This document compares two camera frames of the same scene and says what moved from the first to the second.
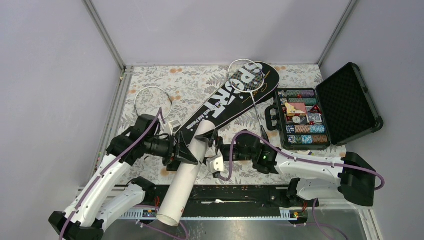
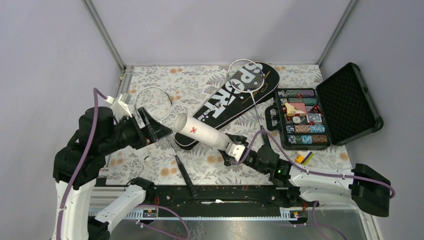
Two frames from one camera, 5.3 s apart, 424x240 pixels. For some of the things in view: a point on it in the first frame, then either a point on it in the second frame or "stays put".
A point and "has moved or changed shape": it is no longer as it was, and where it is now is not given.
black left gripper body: (166, 148) -> (129, 132)
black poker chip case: (338, 110) stays put
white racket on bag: (246, 76) stays put
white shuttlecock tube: (175, 199) has moved or changed shape
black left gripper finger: (183, 152) -> (155, 130)
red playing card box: (295, 109) stays put
